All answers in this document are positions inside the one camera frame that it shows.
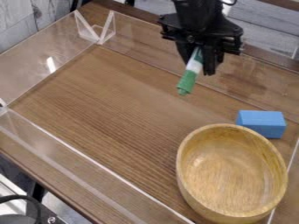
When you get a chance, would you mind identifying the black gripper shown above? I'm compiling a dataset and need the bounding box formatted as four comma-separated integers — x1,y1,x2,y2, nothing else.
159,13,244,75

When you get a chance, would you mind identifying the green white Expo marker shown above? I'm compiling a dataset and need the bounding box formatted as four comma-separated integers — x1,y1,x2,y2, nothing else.
176,47,203,95

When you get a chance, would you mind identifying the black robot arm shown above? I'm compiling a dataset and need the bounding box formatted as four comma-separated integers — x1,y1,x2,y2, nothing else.
158,0,244,75

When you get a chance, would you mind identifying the brown wooden bowl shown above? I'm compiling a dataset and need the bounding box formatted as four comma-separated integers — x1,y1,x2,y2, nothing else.
175,123,288,224

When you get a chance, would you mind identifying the blue sponge block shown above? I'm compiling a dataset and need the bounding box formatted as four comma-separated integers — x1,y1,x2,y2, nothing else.
236,110,287,138

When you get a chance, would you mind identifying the black equipment lower left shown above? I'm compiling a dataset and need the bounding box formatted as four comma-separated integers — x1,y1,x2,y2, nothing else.
0,194,61,224

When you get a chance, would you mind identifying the clear acrylic barrier wall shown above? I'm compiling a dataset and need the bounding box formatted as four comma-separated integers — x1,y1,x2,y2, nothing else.
0,8,299,224

